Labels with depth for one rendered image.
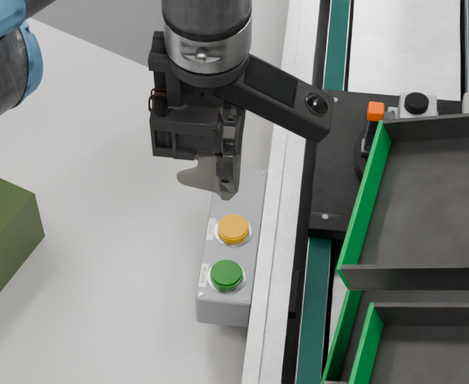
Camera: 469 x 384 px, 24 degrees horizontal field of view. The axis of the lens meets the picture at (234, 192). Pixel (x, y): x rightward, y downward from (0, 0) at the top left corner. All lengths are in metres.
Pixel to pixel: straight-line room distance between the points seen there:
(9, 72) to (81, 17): 1.71
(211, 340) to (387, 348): 0.76
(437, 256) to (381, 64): 0.98
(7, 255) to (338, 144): 0.46
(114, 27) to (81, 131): 1.38
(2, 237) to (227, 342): 0.32
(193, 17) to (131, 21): 2.15
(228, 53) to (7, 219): 0.60
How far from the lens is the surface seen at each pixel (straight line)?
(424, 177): 0.77
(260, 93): 0.98
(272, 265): 1.40
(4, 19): 0.87
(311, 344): 1.35
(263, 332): 1.34
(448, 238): 0.73
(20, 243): 1.50
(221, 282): 1.36
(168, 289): 1.49
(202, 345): 1.44
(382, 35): 1.72
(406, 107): 1.39
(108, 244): 1.54
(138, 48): 2.97
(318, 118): 1.00
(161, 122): 1.00
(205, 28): 0.90
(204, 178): 1.07
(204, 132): 1.00
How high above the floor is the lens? 2.12
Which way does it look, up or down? 53 degrees down
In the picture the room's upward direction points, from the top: straight up
